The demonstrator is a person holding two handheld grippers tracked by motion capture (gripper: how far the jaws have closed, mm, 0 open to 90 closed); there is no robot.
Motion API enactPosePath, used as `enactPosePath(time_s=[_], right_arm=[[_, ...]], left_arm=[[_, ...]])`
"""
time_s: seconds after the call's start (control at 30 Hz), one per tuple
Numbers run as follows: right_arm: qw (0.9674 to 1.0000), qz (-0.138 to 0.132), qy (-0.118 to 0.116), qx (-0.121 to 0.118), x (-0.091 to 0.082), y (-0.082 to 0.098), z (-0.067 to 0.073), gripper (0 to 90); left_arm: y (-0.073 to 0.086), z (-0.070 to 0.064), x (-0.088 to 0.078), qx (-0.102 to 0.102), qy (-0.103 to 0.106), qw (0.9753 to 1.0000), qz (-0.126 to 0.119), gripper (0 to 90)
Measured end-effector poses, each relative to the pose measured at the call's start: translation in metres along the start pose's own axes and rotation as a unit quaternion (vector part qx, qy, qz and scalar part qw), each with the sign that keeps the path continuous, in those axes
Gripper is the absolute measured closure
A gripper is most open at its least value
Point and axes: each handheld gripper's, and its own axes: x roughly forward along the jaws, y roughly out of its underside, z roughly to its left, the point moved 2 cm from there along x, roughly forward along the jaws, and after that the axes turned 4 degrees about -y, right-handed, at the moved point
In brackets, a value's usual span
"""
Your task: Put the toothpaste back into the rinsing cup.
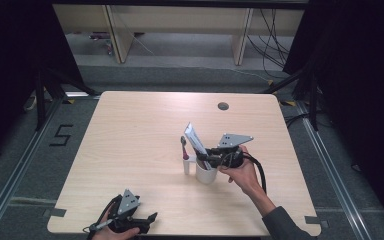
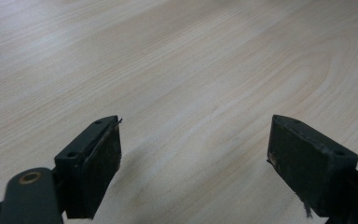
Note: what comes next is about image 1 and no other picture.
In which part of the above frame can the person's right hand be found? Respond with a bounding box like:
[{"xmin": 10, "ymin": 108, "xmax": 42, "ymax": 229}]
[{"xmin": 217, "ymin": 144, "xmax": 264, "ymax": 198}]

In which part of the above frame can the white cup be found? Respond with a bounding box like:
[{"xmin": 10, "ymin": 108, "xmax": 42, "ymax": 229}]
[{"xmin": 182, "ymin": 154, "xmax": 220, "ymax": 185}]

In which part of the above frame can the aluminium floor rail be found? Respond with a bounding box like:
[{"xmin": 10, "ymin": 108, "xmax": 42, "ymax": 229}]
[
  {"xmin": 295, "ymin": 101, "xmax": 376, "ymax": 240},
  {"xmin": 0, "ymin": 95, "xmax": 65, "ymax": 240}
]

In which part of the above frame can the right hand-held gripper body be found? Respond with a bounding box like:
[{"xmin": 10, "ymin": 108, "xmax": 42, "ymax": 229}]
[{"xmin": 203, "ymin": 133, "xmax": 255, "ymax": 170}]

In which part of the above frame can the black curtain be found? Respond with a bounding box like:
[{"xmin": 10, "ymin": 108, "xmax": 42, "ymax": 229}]
[
  {"xmin": 282, "ymin": 0, "xmax": 384, "ymax": 231},
  {"xmin": 0, "ymin": 0, "xmax": 85, "ymax": 169}
]

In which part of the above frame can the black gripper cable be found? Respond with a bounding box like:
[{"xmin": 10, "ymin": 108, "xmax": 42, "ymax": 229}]
[
  {"xmin": 82, "ymin": 194, "xmax": 122, "ymax": 240},
  {"xmin": 241, "ymin": 151, "xmax": 268, "ymax": 195}
]

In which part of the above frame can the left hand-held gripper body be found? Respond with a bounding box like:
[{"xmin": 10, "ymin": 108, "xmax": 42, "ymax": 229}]
[{"xmin": 106, "ymin": 188, "xmax": 152, "ymax": 235}]

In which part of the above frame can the person's left hand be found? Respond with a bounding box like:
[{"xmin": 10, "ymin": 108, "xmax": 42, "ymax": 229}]
[{"xmin": 91, "ymin": 205, "xmax": 142, "ymax": 240}]

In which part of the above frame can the bundle of black cables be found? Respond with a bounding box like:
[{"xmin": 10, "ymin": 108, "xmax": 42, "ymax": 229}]
[{"xmin": 246, "ymin": 8, "xmax": 292, "ymax": 80}]

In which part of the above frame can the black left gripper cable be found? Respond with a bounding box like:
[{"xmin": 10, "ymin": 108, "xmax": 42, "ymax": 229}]
[{"xmin": 82, "ymin": 194, "xmax": 122, "ymax": 240}]

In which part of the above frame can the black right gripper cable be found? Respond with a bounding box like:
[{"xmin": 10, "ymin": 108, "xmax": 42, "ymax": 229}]
[{"xmin": 241, "ymin": 151, "xmax": 268, "ymax": 195}]

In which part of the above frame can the black metal stand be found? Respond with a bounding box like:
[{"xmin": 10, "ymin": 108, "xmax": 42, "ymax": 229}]
[
  {"xmin": 260, "ymin": 65, "xmax": 320, "ymax": 132},
  {"xmin": 34, "ymin": 65, "xmax": 98, "ymax": 132}
]

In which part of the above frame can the white toothpaste tube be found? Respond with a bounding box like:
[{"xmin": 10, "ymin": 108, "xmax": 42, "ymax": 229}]
[{"xmin": 183, "ymin": 122, "xmax": 213, "ymax": 171}]

